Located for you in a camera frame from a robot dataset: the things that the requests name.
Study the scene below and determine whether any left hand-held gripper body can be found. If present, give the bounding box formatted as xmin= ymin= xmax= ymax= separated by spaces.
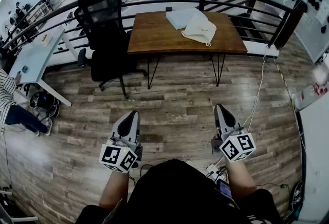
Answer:
xmin=99 ymin=136 xmax=143 ymax=174

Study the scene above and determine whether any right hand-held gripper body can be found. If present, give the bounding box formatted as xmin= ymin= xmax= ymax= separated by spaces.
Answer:
xmin=210 ymin=126 xmax=257 ymax=163

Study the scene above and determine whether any cream drawstring cloth bag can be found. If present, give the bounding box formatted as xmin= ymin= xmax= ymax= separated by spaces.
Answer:
xmin=181 ymin=13 xmax=217 ymax=47

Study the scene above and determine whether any person's right forearm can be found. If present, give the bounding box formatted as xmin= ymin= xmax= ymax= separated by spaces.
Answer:
xmin=225 ymin=158 xmax=258 ymax=202

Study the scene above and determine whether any person's left forearm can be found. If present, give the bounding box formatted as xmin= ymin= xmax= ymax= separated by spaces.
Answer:
xmin=99 ymin=170 xmax=131 ymax=210

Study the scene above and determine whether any white power strip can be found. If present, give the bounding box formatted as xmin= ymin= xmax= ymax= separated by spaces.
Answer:
xmin=206 ymin=163 xmax=227 ymax=180

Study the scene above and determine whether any smartphone with blue screen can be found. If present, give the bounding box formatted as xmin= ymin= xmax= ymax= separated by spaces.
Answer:
xmin=217 ymin=179 xmax=233 ymax=199

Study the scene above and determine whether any person's black shirt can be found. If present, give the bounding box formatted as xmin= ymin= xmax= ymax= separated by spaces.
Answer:
xmin=74 ymin=158 xmax=283 ymax=224

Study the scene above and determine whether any black round device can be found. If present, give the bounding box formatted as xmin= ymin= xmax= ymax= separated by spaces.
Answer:
xmin=289 ymin=180 xmax=305 ymax=218

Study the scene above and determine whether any white table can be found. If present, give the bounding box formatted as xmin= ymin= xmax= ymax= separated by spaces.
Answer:
xmin=298 ymin=104 xmax=329 ymax=224

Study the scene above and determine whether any black backpack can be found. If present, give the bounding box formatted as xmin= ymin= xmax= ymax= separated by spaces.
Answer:
xmin=29 ymin=90 xmax=60 ymax=118

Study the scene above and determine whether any black mesh office chair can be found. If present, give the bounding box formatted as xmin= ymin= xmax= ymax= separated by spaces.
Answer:
xmin=74 ymin=0 xmax=148 ymax=100

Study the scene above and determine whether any wooden table with black legs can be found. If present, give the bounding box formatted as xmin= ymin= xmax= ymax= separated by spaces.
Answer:
xmin=127 ymin=11 xmax=248 ymax=90

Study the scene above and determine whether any dark staircase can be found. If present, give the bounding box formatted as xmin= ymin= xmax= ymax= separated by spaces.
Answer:
xmin=228 ymin=12 xmax=278 ymax=44

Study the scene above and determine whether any flat white box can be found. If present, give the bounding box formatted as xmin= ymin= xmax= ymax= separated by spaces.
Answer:
xmin=166 ymin=7 xmax=206 ymax=30

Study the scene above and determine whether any white desk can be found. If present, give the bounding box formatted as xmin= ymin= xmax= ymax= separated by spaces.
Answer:
xmin=7 ymin=28 xmax=72 ymax=107

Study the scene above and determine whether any white cable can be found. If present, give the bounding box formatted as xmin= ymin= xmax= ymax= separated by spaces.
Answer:
xmin=213 ymin=54 xmax=267 ymax=167

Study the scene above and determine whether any black charger cable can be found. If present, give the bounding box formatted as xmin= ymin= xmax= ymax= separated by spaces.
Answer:
xmin=257 ymin=182 xmax=290 ymax=193

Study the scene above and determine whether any yellow and black cable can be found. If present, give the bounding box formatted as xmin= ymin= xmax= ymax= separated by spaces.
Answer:
xmin=273 ymin=55 xmax=306 ymax=146

